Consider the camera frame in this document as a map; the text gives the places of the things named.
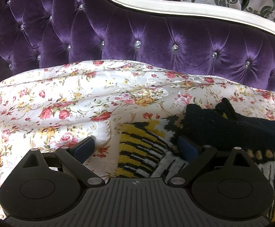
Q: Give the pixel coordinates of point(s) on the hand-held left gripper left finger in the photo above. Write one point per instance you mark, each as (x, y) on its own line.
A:
(85, 147)

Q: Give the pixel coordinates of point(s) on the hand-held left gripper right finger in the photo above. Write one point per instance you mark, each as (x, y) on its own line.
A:
(187, 146)

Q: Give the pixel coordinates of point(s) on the striped knit sweater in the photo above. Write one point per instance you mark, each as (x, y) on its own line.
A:
(210, 127)

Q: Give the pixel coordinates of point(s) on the floral blanket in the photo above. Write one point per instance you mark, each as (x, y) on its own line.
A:
(57, 99)

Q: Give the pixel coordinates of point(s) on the purple tufted sofa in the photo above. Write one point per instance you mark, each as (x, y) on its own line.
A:
(128, 28)

